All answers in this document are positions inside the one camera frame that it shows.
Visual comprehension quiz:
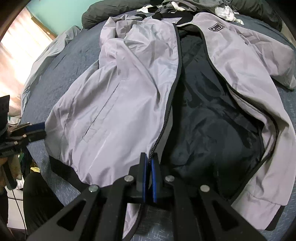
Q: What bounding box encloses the grey black zip jacket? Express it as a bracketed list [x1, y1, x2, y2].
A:
[45, 13, 295, 230]

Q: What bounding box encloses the person's left hand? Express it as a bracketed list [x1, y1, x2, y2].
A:
[1, 154, 22, 190]

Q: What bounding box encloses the light grey blanket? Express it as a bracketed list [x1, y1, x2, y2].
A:
[21, 26, 81, 115]

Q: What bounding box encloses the pink window curtain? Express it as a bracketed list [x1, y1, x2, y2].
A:
[0, 8, 52, 116]

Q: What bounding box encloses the blue patterned bed sheet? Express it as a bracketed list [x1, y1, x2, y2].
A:
[21, 15, 295, 240]

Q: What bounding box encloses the dark grey garment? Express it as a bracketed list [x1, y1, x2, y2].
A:
[137, 0, 231, 14]

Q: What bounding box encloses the white garment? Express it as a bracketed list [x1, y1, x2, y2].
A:
[214, 6, 244, 25]

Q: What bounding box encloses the dark grey rolled duvet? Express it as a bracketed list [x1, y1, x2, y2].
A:
[81, 0, 282, 31]

